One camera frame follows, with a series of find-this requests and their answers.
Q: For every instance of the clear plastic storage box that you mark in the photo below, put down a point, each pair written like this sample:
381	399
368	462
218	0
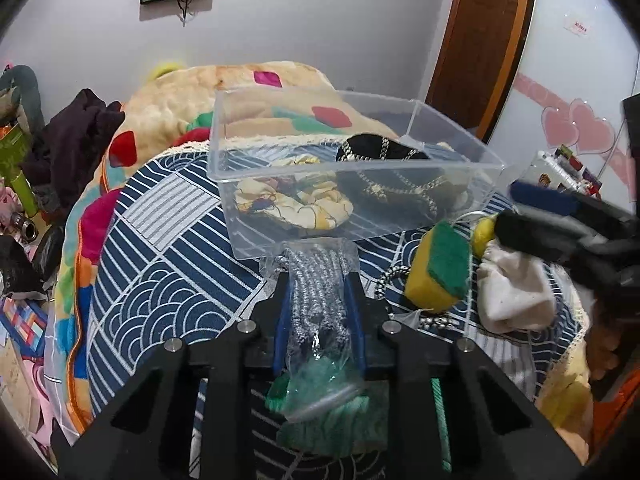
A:
252	126

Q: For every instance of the white cloth pouch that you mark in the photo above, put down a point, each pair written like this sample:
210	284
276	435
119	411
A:
513	291

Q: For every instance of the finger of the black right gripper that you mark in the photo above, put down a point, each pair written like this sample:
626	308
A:
568	203
553	238

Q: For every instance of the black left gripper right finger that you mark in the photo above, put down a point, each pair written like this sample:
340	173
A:
453	414

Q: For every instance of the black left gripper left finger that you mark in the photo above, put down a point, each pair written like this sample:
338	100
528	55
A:
145	431

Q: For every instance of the yellow patterned silk scarf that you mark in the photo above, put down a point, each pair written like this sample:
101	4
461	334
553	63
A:
293	193

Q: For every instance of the dark purple garment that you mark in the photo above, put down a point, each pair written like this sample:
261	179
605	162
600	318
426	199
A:
66	151

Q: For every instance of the yellow felt ball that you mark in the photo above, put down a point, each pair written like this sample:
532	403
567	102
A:
483	234

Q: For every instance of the black checkered beret hat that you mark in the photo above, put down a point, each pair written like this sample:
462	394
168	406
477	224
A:
398	193

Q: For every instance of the green cardboard box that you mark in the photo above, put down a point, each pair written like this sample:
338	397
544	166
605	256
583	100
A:
14	146

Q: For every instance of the brown wooden door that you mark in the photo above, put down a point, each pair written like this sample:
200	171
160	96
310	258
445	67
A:
477	61

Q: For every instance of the green dinosaur plush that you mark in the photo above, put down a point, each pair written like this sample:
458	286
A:
20	99

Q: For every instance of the white suitcase with stickers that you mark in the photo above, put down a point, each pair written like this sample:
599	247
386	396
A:
561	170

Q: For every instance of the blue white patterned tablecloth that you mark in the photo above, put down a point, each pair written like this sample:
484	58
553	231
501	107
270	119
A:
166	269

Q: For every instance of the yellow green sponge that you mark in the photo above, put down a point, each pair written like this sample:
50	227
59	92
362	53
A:
439	273

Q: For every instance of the colourful fleece blanket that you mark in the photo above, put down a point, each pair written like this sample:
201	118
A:
173	108

